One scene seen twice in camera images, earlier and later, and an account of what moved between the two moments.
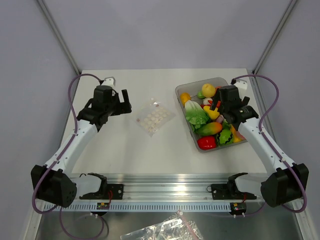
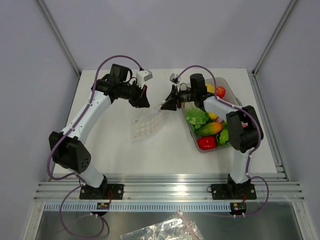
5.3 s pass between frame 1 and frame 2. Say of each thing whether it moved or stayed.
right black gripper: moved
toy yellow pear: stayed
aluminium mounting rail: stayed
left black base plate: stayed
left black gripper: moved
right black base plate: stayed
